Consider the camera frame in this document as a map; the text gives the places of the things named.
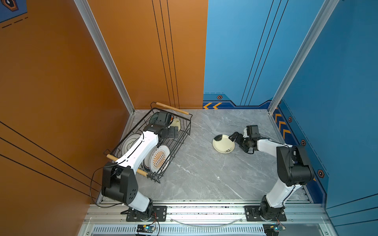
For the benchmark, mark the right circuit board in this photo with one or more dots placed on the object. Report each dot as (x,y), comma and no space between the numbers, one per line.
(273,230)

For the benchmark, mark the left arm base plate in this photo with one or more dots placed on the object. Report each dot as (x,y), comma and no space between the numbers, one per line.
(158,212)

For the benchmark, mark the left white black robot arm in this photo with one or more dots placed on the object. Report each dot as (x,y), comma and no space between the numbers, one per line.
(119,182)

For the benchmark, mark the circuit board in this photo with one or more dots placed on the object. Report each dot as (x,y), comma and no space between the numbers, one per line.
(273,230)
(145,230)

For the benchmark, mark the aluminium mounting rail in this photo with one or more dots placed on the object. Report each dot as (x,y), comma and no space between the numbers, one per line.
(208,218)

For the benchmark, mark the left circuit board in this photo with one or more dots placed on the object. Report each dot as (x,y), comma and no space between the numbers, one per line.
(145,230)

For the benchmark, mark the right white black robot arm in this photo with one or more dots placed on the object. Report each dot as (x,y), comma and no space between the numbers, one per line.
(294,169)

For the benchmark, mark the grey green plate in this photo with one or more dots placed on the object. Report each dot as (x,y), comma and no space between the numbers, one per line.
(154,119)

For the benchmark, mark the cream plate with black flowers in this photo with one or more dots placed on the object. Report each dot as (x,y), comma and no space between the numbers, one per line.
(223,144)

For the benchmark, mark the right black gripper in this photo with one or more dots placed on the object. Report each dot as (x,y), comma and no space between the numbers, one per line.
(237,140)

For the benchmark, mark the white patterned plate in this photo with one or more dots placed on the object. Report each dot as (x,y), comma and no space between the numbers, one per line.
(159,159)
(146,161)
(128,143)

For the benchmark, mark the black wire dish rack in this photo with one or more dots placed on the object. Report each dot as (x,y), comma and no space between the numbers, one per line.
(173,144)

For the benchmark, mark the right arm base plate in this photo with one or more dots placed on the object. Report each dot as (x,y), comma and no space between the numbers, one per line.
(251,213)

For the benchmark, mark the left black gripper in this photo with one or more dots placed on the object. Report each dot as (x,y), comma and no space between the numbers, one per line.
(173,133)

